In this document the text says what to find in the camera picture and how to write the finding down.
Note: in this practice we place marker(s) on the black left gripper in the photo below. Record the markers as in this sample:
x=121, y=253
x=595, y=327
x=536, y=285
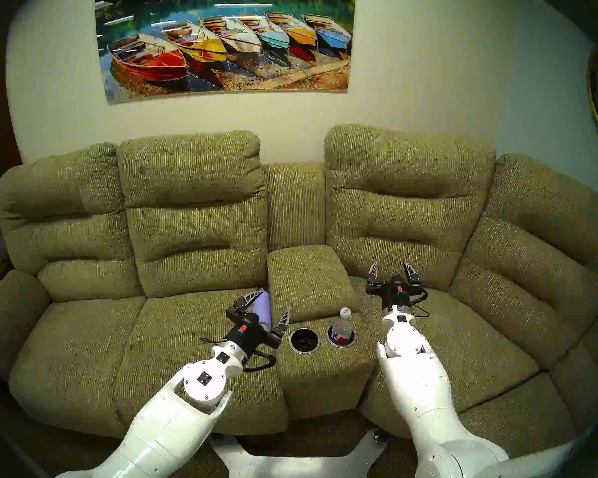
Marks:
x=251, y=342

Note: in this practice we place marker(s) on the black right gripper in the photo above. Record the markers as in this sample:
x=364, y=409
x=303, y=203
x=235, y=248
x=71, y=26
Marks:
x=397, y=300

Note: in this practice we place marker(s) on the purple bottle with black cap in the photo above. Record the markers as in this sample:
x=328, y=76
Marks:
x=263, y=310

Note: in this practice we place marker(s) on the clear plastic water bottle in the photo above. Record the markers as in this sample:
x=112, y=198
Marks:
x=342, y=330

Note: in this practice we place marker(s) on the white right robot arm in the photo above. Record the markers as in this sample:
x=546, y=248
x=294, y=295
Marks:
x=418, y=387

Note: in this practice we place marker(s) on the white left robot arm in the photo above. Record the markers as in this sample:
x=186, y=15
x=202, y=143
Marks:
x=169, y=432

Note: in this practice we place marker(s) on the steel cup holder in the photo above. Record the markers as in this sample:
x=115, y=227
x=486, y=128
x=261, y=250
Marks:
x=304, y=340
x=351, y=343

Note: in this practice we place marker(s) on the green sofa console lid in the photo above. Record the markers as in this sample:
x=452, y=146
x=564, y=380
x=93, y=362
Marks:
x=309, y=283

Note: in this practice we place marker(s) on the green fabric sectional sofa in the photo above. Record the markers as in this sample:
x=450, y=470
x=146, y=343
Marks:
x=194, y=233

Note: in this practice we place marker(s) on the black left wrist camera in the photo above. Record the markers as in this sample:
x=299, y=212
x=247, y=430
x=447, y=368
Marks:
x=245, y=327

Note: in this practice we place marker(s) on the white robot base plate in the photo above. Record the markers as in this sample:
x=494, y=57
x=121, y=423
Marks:
x=289, y=467

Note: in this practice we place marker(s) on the colourful boats wall picture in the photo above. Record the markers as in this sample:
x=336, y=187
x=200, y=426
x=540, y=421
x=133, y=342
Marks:
x=224, y=39

